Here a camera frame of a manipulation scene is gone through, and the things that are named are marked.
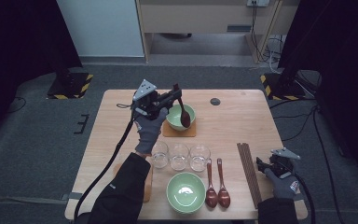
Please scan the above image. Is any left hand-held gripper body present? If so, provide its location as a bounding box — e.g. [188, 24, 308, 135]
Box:
[131, 78, 170, 121]

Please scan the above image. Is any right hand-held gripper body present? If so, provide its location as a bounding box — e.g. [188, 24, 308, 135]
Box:
[268, 147, 301, 179]

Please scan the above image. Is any green ceramic bowl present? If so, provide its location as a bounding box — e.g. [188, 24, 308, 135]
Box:
[166, 172, 207, 215]
[166, 103, 197, 132]

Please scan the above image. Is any bundle of brown chopsticks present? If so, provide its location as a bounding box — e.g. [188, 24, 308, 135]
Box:
[236, 142, 264, 210]

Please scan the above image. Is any dark red wooden spoon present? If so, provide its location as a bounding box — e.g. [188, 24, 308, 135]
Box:
[216, 158, 231, 209]
[204, 158, 219, 209]
[172, 83, 192, 129]

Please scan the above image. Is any wooden coaster with cut-outs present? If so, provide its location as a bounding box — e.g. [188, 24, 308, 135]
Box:
[162, 119, 198, 138]
[113, 162, 154, 203]

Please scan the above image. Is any person's left hand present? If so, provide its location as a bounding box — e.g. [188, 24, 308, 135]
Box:
[134, 107, 169, 156]

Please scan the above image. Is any clear drinking glass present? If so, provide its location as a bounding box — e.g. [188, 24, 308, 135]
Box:
[189, 143, 212, 173]
[168, 143, 190, 172]
[150, 141, 170, 169]

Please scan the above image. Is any hazard-striped black stand base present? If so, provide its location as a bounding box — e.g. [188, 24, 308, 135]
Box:
[259, 73, 308, 102]
[47, 72, 94, 100]

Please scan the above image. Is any black curtain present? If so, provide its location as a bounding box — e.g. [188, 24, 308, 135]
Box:
[0, 0, 83, 147]
[278, 0, 358, 188]

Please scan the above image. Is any thin black floor cable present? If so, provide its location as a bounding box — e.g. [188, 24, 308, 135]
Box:
[273, 106, 320, 142]
[268, 98, 317, 110]
[8, 96, 28, 114]

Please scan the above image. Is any thick black floor cable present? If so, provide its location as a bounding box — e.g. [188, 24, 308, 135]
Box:
[311, 105, 345, 224]

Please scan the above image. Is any left hand-held gripper black cable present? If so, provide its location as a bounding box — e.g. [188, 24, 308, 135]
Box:
[73, 102, 136, 222]

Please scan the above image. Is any white cable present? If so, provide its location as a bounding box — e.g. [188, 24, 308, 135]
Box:
[266, 35, 283, 75]

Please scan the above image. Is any black power cable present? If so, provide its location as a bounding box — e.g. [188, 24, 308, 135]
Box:
[250, 2, 281, 64]

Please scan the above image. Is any white wall socket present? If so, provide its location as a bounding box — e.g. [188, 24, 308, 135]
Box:
[246, 0, 270, 7]

